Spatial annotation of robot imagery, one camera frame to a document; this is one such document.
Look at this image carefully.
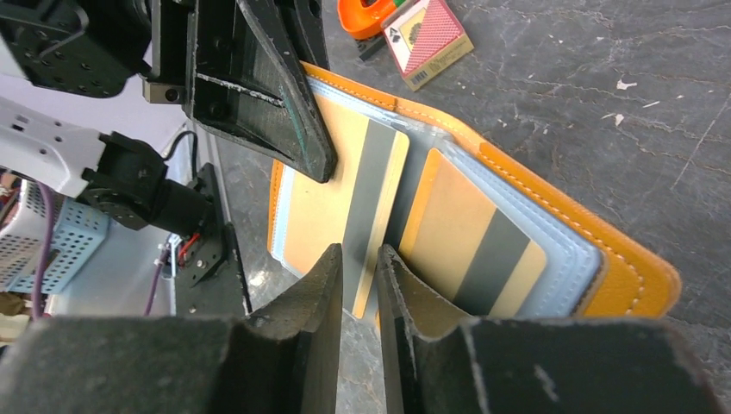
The red playing card box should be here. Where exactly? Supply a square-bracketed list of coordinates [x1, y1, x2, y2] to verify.
[381, 0, 474, 91]

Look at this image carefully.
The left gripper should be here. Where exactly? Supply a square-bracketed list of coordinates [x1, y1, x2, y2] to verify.
[142, 0, 337, 183]

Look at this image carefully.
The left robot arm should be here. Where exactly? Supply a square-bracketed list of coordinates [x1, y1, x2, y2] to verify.
[1, 1, 337, 235]

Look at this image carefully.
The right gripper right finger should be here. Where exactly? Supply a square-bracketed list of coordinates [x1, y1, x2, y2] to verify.
[377, 245, 724, 413]

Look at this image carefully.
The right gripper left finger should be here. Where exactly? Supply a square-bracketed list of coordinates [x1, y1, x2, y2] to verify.
[1, 243, 343, 413]

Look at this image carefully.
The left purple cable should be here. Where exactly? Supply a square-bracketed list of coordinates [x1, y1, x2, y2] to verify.
[31, 182, 59, 321]

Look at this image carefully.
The gold card left pocket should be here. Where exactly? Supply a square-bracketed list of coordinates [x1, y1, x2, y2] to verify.
[282, 97, 409, 318]

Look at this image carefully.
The gold card pocket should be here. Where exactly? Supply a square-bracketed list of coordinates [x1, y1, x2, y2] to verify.
[398, 149, 548, 317]
[282, 97, 409, 318]

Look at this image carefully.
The orange card holder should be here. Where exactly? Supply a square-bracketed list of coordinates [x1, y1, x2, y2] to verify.
[267, 65, 682, 318]

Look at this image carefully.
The gold card right pocket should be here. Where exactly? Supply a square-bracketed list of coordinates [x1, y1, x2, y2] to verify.
[398, 149, 548, 317]

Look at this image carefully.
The white perforated cable tray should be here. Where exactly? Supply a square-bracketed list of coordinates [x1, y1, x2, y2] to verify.
[1, 180, 109, 295]

